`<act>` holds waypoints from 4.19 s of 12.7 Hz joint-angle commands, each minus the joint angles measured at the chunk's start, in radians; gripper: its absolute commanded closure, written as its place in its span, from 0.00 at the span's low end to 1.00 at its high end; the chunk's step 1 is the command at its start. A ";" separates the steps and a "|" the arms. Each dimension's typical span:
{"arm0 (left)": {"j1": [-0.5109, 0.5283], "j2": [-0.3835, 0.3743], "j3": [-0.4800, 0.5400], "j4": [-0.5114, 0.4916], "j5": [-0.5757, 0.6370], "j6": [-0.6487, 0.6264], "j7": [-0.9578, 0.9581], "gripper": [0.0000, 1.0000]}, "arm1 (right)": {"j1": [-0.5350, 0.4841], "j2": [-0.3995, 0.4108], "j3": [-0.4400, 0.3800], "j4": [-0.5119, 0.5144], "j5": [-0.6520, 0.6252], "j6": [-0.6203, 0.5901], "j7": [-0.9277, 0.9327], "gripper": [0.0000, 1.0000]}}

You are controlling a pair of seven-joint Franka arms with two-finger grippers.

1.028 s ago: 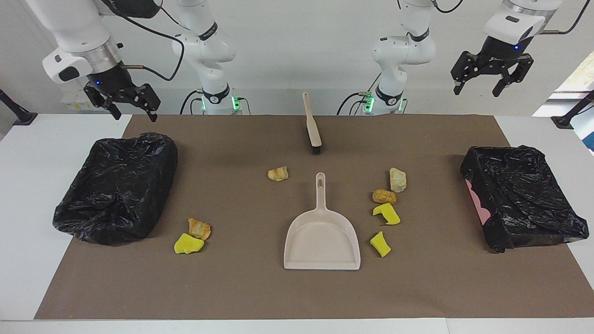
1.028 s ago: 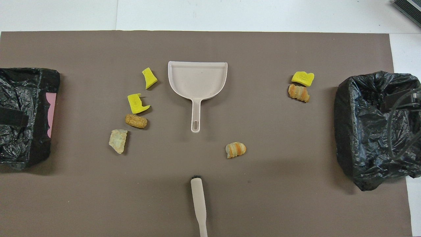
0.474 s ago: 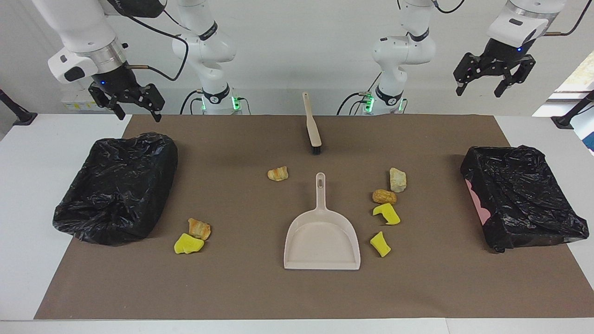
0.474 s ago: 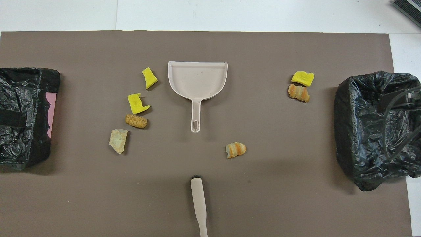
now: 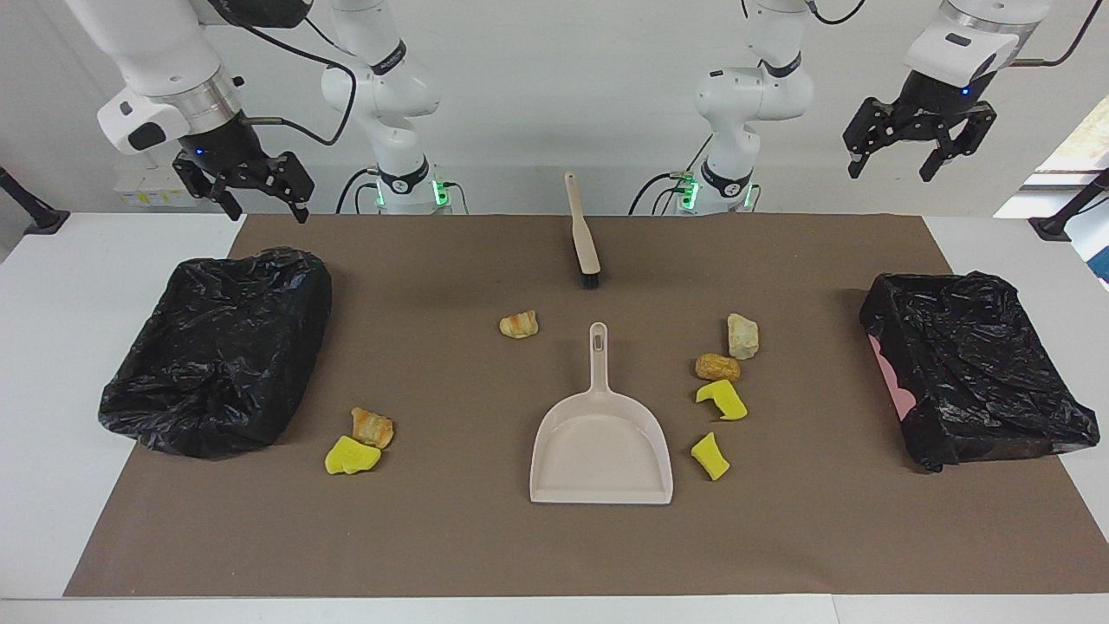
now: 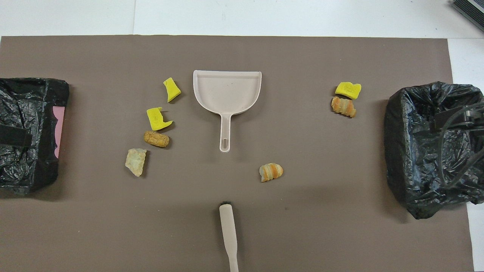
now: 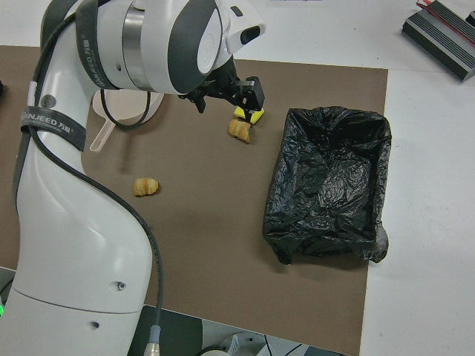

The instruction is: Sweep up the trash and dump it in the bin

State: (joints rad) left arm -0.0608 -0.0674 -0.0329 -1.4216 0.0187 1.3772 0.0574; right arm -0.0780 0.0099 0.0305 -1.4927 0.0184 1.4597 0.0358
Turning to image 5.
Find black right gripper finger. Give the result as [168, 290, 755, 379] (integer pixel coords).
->
[172, 154, 244, 222]
[247, 152, 315, 224]

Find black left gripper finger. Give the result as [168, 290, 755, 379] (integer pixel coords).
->
[920, 101, 997, 183]
[843, 96, 919, 179]

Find pale-ended croissant piece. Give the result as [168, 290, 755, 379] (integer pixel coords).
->
[727, 313, 761, 361]

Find brown bun piece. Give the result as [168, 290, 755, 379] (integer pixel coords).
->
[694, 353, 743, 383]

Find beige brush with black bristles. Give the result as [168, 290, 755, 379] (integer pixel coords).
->
[564, 172, 603, 289]

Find notched yellow sponge piece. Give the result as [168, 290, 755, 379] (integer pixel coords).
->
[695, 379, 749, 422]

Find yellow sponge wedge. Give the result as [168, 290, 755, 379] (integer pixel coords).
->
[691, 432, 731, 482]

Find beige plastic dustpan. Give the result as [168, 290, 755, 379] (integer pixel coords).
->
[529, 322, 674, 506]

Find black plastic trash bag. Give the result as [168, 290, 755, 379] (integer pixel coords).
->
[98, 247, 334, 460]
[859, 271, 1101, 473]

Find pink bin box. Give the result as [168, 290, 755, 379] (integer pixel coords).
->
[869, 336, 917, 419]

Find black stand foot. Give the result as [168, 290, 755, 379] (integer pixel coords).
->
[0, 166, 70, 237]
[1028, 167, 1109, 243]

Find brown table mat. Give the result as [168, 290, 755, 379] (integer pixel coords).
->
[63, 214, 1109, 599]

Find white wall socket box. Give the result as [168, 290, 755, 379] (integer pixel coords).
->
[113, 166, 209, 209]

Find black base power cable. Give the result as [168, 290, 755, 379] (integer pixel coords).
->
[336, 167, 382, 215]
[630, 172, 690, 215]

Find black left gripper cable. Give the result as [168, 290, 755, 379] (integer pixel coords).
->
[1009, 0, 1106, 68]

